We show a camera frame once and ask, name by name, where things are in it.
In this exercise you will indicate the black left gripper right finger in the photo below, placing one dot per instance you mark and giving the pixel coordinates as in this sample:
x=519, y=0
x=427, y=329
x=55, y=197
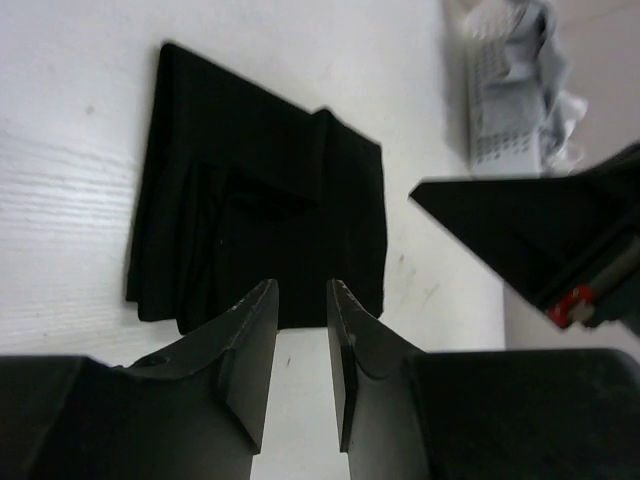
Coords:
x=377, y=414

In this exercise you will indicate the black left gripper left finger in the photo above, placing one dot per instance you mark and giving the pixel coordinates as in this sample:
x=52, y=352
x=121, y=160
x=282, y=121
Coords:
x=196, y=409

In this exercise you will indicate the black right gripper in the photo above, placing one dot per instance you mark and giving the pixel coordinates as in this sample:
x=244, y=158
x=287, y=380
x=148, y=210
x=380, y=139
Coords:
x=567, y=244

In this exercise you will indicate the black tank top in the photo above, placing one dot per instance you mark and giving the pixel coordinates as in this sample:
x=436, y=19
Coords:
x=240, y=186

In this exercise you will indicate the white tank top in basket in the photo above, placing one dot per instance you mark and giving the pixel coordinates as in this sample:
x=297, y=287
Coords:
x=572, y=110

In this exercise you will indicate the grey tank top in basket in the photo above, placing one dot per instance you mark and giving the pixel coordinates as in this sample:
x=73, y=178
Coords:
x=540, y=65

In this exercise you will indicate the white plastic laundry basket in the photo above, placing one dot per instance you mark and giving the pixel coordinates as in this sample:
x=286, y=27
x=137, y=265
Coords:
x=492, y=154

